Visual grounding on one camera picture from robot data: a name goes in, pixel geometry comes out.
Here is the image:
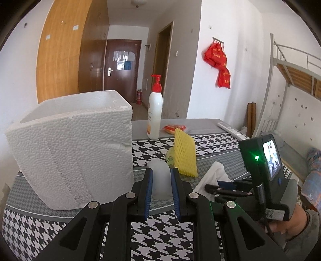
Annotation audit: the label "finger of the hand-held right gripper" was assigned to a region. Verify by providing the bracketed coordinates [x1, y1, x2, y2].
[217, 179, 254, 189]
[205, 184, 256, 202]

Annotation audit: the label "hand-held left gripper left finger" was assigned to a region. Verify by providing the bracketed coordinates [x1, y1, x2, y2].
[35, 168, 154, 261]

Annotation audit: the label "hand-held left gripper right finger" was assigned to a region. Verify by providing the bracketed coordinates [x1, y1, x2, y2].
[170, 168, 285, 261]

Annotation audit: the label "white cloth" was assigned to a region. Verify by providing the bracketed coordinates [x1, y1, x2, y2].
[194, 162, 233, 195]

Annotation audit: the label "yellow foam net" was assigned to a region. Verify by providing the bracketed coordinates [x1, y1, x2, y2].
[174, 128, 198, 177]

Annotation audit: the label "white styrofoam box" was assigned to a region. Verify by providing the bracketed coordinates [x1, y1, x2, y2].
[5, 90, 134, 210]

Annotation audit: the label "person's right forearm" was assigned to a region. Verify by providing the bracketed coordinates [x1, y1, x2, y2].
[283, 208, 319, 254]

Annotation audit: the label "person's right hand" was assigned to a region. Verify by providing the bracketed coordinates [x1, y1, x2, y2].
[268, 204, 312, 242]

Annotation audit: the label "yellow-green plastic bag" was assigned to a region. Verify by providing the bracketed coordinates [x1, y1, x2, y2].
[165, 147, 176, 167]

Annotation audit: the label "white remote control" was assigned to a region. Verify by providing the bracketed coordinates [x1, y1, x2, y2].
[217, 122, 251, 141]

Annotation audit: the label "wooden planks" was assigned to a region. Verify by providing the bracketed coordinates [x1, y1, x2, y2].
[247, 102, 257, 137]

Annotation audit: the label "houndstooth tablecloth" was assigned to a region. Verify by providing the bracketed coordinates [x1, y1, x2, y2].
[0, 118, 254, 261]

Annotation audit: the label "orange snack packet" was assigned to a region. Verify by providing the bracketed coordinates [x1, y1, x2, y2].
[162, 124, 187, 134]

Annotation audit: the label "white lotion bottle red pump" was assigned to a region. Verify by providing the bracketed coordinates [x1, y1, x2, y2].
[146, 74, 164, 140]

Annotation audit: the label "metal bunk bed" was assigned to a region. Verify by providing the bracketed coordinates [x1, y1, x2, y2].
[255, 34, 321, 185]

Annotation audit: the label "red fabric bag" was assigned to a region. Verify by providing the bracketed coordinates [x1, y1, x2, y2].
[203, 43, 228, 68]
[217, 66, 231, 89]

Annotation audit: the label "dark brown door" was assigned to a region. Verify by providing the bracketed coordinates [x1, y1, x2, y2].
[103, 39, 141, 102]

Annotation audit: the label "white door notice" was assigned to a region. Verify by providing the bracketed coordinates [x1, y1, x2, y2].
[114, 51, 136, 62]

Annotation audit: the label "wooden wardrobe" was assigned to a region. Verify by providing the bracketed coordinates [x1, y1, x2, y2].
[36, 0, 110, 104]

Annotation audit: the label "brown doorway frame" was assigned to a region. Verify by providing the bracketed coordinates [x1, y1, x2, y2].
[151, 21, 174, 119]

